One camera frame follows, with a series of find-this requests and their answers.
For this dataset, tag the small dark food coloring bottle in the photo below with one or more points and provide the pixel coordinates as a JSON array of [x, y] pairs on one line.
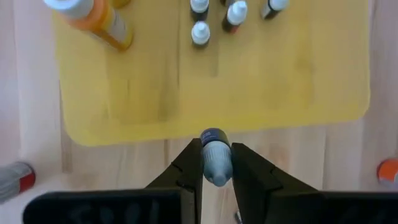
[[199, 7], [200, 32]]

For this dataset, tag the small red food coloring bottle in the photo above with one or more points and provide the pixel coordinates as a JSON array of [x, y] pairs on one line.
[[237, 14]]

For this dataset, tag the small black food coloring bottle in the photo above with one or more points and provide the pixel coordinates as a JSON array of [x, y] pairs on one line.
[[275, 6]]

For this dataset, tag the large maroon food coloring bottle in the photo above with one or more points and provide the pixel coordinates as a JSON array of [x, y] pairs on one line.
[[15, 182]]

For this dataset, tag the large orange food coloring bottle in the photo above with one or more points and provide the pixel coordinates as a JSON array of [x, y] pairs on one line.
[[388, 171]]

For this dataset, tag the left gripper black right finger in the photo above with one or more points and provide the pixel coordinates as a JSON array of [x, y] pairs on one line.
[[264, 202]]

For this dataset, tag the large yellow food coloring bottle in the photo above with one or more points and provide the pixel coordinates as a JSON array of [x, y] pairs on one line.
[[102, 25]]

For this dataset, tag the yellow translucent plastic bin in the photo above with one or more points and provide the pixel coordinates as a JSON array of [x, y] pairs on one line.
[[248, 77]]

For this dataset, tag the small purple food coloring bottle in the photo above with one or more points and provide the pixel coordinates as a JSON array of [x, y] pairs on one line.
[[216, 161]]

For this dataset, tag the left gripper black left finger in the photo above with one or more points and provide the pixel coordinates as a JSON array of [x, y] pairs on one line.
[[180, 202]]

